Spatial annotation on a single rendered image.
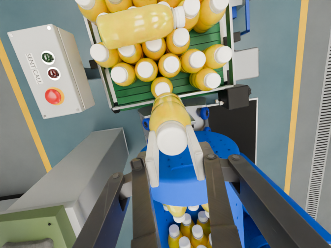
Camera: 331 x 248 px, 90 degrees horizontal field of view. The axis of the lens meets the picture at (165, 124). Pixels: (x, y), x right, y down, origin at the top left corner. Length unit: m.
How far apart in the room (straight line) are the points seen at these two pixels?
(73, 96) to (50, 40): 0.13
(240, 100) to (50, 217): 0.74
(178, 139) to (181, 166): 0.20
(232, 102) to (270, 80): 1.28
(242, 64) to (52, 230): 0.91
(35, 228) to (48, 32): 0.64
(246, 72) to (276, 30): 1.14
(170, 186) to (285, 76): 1.69
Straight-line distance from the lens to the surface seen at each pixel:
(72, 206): 0.78
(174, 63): 0.44
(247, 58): 0.74
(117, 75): 0.45
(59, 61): 0.47
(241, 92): 0.58
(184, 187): 0.37
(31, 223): 0.81
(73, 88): 0.46
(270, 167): 2.17
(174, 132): 0.20
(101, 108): 1.63
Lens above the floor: 1.52
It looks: 73 degrees down
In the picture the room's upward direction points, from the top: 170 degrees clockwise
